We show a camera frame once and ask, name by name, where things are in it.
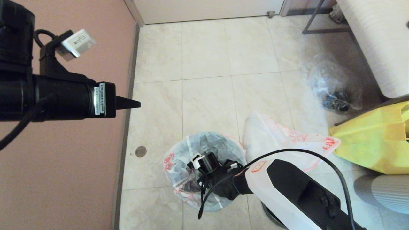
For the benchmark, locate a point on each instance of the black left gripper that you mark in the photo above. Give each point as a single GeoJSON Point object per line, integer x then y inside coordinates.
{"type": "Point", "coordinates": [107, 99]}

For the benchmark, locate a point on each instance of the white red plastic bag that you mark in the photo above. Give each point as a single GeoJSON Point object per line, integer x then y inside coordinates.
{"type": "Point", "coordinates": [271, 134]}

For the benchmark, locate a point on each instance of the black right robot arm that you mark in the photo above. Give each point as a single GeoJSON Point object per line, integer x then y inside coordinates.
{"type": "Point", "coordinates": [287, 191]}

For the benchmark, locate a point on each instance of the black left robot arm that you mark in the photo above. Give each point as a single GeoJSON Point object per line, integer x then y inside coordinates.
{"type": "Point", "coordinates": [48, 99]}

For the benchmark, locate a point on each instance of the clear crumpled plastic bag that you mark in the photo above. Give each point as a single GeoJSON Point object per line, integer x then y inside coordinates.
{"type": "Point", "coordinates": [329, 76]}

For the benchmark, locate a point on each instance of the black cable bundle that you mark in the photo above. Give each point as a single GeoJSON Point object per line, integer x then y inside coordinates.
{"type": "Point", "coordinates": [335, 102]}

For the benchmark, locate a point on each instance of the yellow fabric bag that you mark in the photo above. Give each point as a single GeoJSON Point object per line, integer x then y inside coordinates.
{"type": "Point", "coordinates": [367, 147]}

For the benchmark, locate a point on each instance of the round metal floor drain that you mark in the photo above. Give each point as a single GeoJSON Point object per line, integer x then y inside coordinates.
{"type": "Point", "coordinates": [141, 151]}

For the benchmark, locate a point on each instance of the white door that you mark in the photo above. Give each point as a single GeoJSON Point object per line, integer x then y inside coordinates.
{"type": "Point", "coordinates": [207, 11]}

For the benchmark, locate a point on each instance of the small metal door stopper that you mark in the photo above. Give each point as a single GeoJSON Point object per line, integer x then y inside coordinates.
{"type": "Point", "coordinates": [270, 14]}

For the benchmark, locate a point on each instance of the grey patterned shoe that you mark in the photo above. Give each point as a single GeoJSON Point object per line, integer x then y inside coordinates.
{"type": "Point", "coordinates": [338, 14]}

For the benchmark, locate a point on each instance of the white ribbed round appliance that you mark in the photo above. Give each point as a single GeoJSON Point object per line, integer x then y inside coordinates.
{"type": "Point", "coordinates": [389, 195]}

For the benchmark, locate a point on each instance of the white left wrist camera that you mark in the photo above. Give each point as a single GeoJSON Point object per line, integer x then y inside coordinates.
{"type": "Point", "coordinates": [78, 43]}

